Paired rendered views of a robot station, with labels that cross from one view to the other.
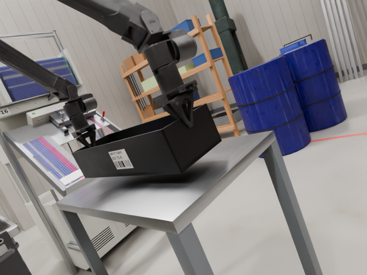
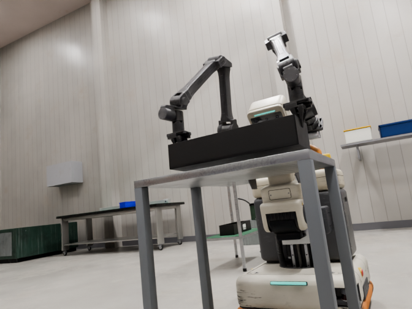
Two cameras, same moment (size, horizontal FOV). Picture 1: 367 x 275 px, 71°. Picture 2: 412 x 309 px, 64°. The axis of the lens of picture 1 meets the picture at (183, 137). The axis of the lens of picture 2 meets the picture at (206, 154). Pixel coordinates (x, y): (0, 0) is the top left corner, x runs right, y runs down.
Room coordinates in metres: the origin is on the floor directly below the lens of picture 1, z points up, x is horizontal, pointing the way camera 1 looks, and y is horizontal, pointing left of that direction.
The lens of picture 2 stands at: (2.08, -0.38, 0.66)
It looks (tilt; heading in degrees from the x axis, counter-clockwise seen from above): 9 degrees up; 162
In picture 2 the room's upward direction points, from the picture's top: 6 degrees counter-clockwise
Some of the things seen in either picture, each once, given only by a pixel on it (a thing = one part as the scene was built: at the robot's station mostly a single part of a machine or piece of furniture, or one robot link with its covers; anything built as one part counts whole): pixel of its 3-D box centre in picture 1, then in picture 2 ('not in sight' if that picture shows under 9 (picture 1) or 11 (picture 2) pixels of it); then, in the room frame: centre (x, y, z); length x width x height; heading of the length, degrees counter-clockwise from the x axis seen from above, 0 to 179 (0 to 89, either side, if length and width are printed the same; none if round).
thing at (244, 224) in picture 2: not in sight; (236, 227); (-1.58, 1.09, 0.41); 0.57 x 0.17 x 0.11; 137
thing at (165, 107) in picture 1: (184, 108); (178, 144); (0.61, -0.03, 0.97); 0.07 x 0.07 x 0.09; 42
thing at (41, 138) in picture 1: (85, 177); not in sight; (2.11, 0.89, 0.65); 1.01 x 0.73 x 1.29; 47
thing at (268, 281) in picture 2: not in sight; (306, 285); (0.33, 0.72, 0.16); 0.67 x 0.64 x 0.25; 132
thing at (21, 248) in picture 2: not in sight; (24, 242); (-7.03, -2.22, 0.36); 1.80 x 1.64 x 0.71; 46
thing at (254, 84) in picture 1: (288, 96); not in sight; (2.92, -1.31, 0.48); 1.30 x 0.80 x 0.96; 127
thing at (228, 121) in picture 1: (178, 92); not in sight; (4.84, -0.23, 1.00); 2.24 x 0.59 x 2.00; 46
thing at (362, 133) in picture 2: not in sight; (358, 136); (-2.20, 3.69, 1.56); 0.42 x 0.35 x 0.23; 46
